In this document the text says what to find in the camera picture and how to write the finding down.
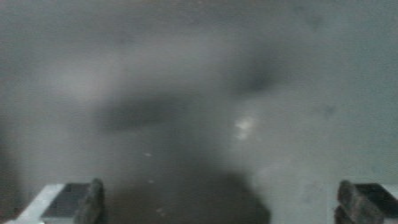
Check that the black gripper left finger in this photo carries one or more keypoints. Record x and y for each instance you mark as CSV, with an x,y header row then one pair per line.
x,y
67,204

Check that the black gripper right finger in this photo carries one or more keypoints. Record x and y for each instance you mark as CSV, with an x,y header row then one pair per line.
x,y
366,203

